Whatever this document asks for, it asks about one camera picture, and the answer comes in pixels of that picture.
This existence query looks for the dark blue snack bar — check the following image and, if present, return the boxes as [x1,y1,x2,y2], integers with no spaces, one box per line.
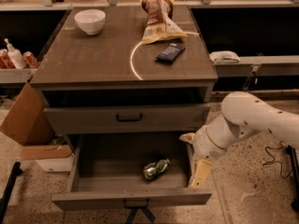
[157,43,185,63]

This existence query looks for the closed grey upper drawer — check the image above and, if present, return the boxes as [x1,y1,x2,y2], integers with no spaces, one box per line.
[44,104,209,134]

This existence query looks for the open grey middle drawer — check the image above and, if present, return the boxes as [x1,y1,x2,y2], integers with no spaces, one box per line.
[52,132,211,211]

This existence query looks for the black cable on floor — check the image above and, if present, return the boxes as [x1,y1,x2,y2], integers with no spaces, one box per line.
[262,140,293,179]

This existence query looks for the red soda can at edge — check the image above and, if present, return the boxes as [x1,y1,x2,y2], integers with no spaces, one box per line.
[0,49,14,68]

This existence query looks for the brown cardboard box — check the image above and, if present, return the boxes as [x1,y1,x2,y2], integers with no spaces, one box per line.
[0,83,72,160]

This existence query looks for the white ceramic bowl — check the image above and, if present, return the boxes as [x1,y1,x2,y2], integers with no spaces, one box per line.
[74,9,106,35]

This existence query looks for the black pole lower left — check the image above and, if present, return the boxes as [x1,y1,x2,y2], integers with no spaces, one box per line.
[0,161,22,224]

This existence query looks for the folded white cloth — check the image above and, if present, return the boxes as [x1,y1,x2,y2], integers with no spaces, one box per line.
[209,50,240,63]

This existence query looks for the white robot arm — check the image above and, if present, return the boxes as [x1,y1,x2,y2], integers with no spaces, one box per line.
[179,91,299,189]

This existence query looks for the black stand right edge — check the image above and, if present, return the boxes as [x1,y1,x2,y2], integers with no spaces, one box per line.
[286,146,299,213]

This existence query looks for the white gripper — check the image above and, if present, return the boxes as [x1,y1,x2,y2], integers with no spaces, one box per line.
[179,125,226,189]

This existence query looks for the brown chip bag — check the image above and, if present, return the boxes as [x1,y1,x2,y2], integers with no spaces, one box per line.
[140,0,187,44]

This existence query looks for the white pump bottle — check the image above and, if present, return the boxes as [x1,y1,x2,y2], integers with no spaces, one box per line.
[4,38,27,69]

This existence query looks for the grey wooden drawer cabinet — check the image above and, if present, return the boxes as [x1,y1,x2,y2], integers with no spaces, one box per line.
[29,5,219,147]

